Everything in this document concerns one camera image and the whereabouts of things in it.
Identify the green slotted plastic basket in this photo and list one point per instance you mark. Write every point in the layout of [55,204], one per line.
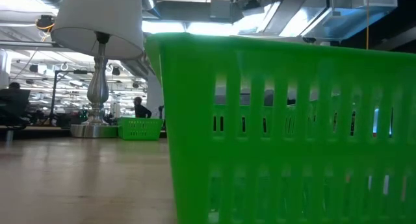
[139,129]
[195,120]

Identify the person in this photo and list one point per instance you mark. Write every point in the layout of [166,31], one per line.
[14,85]
[141,110]

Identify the grey ceiling box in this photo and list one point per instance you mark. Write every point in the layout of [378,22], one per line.
[221,9]

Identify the white shade silver table lamp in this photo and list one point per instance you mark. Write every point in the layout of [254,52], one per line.
[97,19]

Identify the black round ceiling device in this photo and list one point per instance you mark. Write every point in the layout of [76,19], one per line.
[45,22]

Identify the black office chair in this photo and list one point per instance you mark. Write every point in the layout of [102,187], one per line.
[14,104]

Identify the black metal stand frame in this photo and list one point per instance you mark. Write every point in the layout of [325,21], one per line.
[53,94]

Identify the silver ventilation duct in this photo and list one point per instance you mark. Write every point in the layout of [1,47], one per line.
[341,16]

